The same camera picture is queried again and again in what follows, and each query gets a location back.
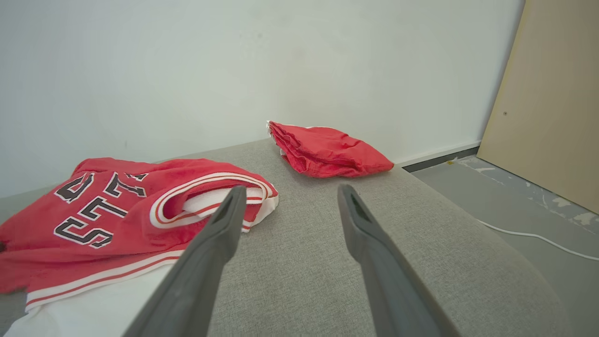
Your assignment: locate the red shorts white trim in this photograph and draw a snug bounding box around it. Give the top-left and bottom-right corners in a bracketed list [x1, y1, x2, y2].
[267, 121, 394, 178]

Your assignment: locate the grey fabric sofa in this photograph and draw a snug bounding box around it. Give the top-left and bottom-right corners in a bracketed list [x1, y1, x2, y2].
[0, 138, 574, 337]

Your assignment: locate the white and black baseboard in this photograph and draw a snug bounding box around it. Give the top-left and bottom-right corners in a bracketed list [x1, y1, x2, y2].
[395, 140, 482, 173]

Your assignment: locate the red lettered basketball jersey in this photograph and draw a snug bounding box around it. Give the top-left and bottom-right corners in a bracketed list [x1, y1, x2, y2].
[0, 158, 279, 337]

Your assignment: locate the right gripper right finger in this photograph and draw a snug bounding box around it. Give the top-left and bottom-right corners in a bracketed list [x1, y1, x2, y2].
[337, 184, 462, 337]

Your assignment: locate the beige wooden board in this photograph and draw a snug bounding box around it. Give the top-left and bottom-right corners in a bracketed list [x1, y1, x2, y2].
[477, 0, 599, 215]

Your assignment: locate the white floor cable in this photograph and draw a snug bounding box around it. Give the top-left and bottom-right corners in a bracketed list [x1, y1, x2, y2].
[477, 220, 599, 262]

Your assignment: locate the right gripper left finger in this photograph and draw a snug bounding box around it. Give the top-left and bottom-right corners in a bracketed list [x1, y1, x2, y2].
[123, 186, 248, 337]

